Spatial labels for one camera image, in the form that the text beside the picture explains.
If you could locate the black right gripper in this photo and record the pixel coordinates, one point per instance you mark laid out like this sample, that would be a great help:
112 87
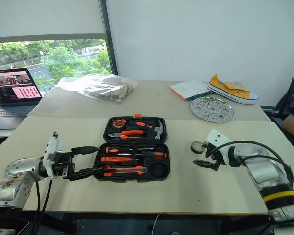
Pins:
218 162

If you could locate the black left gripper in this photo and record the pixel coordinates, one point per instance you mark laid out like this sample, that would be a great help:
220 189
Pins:
63 165

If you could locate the black electrical tape roll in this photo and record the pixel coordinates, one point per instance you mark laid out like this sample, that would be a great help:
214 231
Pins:
194 150

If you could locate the orange voltage tester pen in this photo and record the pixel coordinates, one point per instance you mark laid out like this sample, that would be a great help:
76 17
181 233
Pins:
115 159

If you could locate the blade screwdriver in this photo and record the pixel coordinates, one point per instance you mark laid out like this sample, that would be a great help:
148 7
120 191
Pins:
112 149

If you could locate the black orange utility knife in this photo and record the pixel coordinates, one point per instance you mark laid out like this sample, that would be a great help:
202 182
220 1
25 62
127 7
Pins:
123 171

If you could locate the cross tip screwdriver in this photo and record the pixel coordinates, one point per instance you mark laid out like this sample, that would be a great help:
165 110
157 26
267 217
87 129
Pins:
154 155

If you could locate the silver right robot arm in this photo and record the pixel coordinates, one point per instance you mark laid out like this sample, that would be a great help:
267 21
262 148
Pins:
264 169

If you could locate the black tool case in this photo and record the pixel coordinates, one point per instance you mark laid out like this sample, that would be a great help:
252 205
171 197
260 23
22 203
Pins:
159 148

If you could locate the round perforated metal plate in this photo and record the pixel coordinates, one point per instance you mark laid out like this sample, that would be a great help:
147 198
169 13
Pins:
212 109

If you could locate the orange black tape measure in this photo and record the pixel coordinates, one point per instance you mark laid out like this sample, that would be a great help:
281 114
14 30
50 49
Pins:
118 123

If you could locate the small claw hammer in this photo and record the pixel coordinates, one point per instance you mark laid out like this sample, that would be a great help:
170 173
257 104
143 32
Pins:
143 126

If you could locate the yellow canvas shoe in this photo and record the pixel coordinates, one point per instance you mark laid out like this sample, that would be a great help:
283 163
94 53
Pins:
232 93

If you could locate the book with orange edge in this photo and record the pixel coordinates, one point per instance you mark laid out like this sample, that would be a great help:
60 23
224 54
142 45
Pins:
188 89

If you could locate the clear plastic bag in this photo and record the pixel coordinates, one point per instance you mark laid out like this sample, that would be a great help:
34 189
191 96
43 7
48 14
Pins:
100 88

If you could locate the open laptop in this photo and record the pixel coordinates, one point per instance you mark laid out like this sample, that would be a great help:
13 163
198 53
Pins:
12 84

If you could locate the white roller blind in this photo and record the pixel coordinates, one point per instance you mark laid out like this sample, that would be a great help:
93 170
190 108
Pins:
44 18

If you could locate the dark window frame post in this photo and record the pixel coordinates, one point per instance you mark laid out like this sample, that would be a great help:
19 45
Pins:
109 36

